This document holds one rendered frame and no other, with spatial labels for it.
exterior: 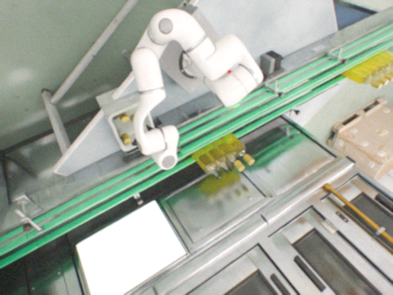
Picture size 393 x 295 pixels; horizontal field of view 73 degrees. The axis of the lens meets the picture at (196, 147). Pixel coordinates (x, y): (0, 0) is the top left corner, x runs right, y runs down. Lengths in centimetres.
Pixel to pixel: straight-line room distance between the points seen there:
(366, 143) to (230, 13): 398
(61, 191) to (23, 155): 70
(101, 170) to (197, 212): 49
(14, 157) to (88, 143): 81
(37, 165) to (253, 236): 131
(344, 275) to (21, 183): 168
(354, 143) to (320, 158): 339
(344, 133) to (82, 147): 436
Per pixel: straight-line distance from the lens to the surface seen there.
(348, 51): 186
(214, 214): 129
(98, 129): 127
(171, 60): 111
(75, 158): 135
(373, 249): 137
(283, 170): 149
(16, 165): 197
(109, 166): 134
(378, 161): 483
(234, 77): 92
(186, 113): 133
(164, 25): 84
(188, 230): 127
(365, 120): 540
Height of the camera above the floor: 175
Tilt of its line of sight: 38 degrees down
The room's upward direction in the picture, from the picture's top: 139 degrees clockwise
